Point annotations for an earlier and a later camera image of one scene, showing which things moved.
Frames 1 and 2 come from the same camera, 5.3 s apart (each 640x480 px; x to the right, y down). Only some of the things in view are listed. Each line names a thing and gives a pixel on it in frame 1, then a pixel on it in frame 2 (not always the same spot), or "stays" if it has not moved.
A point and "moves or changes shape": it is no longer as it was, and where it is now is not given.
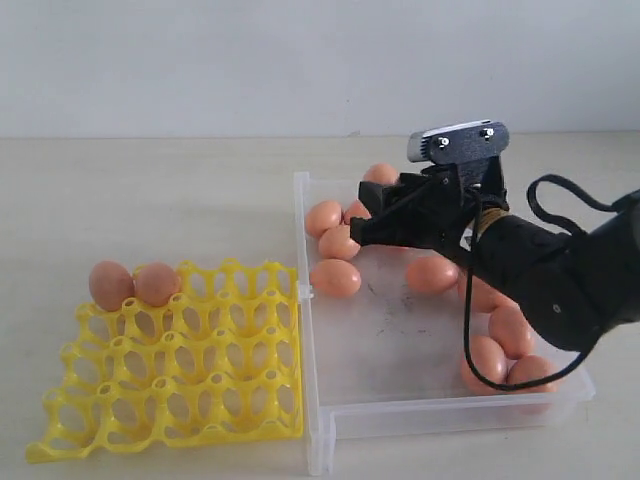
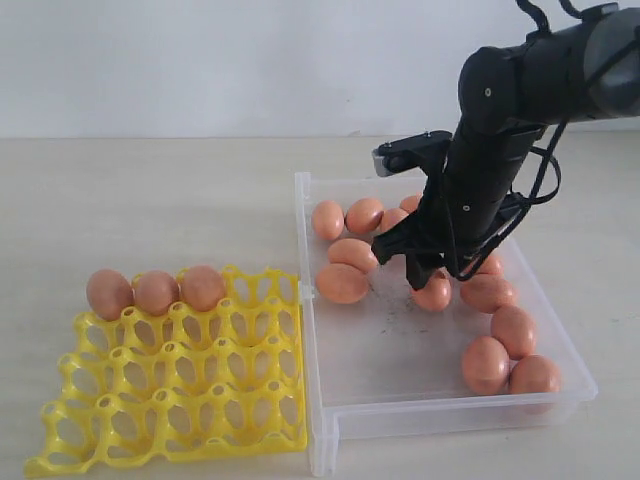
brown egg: (489, 360) stays
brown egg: (509, 327) stays
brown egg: (335, 278) -> (202, 286)
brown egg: (530, 368) stays
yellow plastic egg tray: (222, 361) moves or changes shape
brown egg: (335, 242) -> (354, 252)
